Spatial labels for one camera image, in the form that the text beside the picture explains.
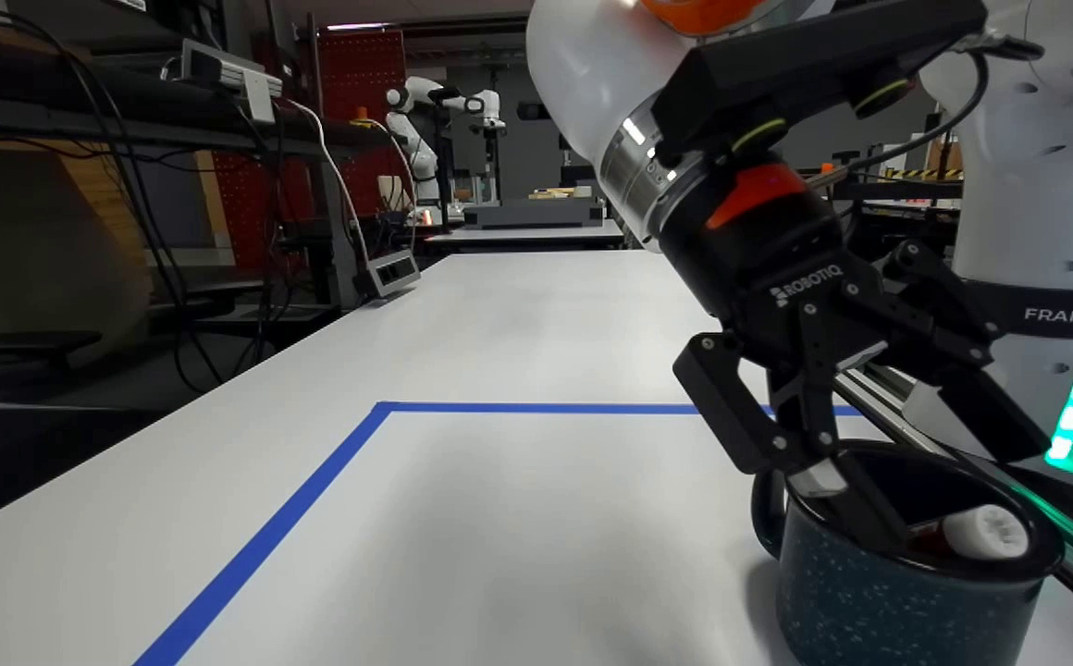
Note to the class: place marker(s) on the dark blue speckled mug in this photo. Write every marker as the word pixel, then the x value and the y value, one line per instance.
pixel 881 606

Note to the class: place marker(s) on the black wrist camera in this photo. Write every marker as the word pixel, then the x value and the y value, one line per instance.
pixel 807 59

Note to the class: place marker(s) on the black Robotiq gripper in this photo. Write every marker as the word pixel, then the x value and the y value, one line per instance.
pixel 773 262

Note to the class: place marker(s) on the blue tape line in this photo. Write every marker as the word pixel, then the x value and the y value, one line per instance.
pixel 315 485

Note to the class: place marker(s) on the grey work table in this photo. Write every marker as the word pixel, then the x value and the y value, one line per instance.
pixel 525 232

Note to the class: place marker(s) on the small white robot arm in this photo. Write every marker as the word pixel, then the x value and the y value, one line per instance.
pixel 421 148

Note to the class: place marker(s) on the grey box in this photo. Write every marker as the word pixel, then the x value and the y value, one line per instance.
pixel 391 273

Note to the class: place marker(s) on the tan wooden board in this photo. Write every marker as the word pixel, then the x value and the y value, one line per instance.
pixel 33 233

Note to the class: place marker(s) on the red cabinet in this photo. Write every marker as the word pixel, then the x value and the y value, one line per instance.
pixel 358 77

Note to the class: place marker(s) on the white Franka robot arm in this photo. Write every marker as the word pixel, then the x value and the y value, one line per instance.
pixel 1055 186

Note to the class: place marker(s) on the white power strip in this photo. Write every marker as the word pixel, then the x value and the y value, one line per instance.
pixel 229 72

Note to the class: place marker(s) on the red and white marker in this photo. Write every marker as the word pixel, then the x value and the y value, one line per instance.
pixel 991 535

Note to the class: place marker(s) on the dark metal shelf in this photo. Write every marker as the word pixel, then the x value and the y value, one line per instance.
pixel 42 111

